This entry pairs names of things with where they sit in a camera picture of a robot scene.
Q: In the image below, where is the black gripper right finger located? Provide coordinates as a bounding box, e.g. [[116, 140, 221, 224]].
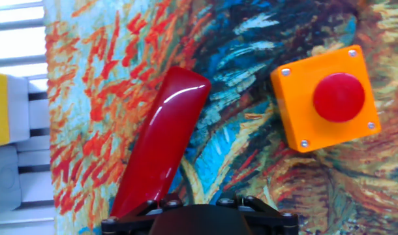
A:
[[215, 192, 299, 235]]

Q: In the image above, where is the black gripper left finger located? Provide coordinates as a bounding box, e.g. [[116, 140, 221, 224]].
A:
[[100, 193, 183, 235]]

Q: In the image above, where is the red telephone handset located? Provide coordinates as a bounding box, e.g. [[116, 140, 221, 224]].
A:
[[110, 66, 212, 219]]

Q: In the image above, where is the sunflower painting tablecloth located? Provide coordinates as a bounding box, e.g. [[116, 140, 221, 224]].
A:
[[44, 0, 398, 235]]

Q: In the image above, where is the orange box red mushroom button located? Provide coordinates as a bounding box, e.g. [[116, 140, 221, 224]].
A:
[[269, 44, 382, 153]]

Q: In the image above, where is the yellow grey switch box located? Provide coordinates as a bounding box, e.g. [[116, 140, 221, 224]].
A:
[[0, 71, 30, 148]]

